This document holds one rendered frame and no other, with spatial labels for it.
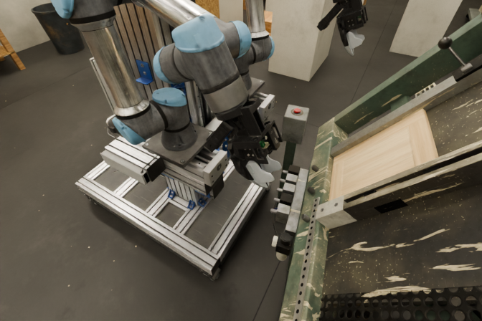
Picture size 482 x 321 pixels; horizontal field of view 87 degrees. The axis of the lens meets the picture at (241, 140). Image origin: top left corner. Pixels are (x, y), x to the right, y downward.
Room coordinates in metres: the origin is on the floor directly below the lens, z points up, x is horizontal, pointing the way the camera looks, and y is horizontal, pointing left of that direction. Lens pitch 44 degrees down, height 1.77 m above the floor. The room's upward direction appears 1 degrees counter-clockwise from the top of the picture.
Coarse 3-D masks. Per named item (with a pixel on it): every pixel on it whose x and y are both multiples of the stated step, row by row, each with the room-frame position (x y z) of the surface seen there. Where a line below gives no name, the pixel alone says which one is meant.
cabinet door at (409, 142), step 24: (408, 120) 0.71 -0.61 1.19; (360, 144) 0.77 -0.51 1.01; (384, 144) 0.68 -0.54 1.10; (408, 144) 0.60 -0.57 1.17; (432, 144) 0.54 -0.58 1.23; (336, 168) 0.72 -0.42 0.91; (360, 168) 0.63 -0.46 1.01; (384, 168) 0.56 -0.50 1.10; (408, 168) 0.51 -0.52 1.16; (336, 192) 0.59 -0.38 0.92
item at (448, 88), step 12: (480, 72) 0.70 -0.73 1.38; (444, 84) 0.74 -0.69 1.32; (456, 84) 0.71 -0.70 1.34; (468, 84) 0.70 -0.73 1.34; (420, 96) 0.77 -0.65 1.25; (432, 96) 0.73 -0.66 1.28; (444, 96) 0.71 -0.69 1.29; (408, 108) 0.75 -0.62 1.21; (420, 108) 0.73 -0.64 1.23; (384, 120) 0.78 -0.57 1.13; (396, 120) 0.75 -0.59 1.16; (360, 132) 0.81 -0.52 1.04; (372, 132) 0.77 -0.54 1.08; (348, 144) 0.79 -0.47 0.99
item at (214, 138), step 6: (222, 126) 0.37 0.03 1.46; (228, 126) 0.36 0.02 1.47; (216, 132) 0.38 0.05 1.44; (222, 132) 0.37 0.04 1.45; (228, 132) 0.36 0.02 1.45; (210, 138) 0.38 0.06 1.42; (216, 138) 0.38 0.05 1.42; (222, 138) 0.37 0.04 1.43; (204, 144) 0.39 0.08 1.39; (210, 144) 0.38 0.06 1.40; (216, 144) 0.38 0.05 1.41; (210, 150) 0.39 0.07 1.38
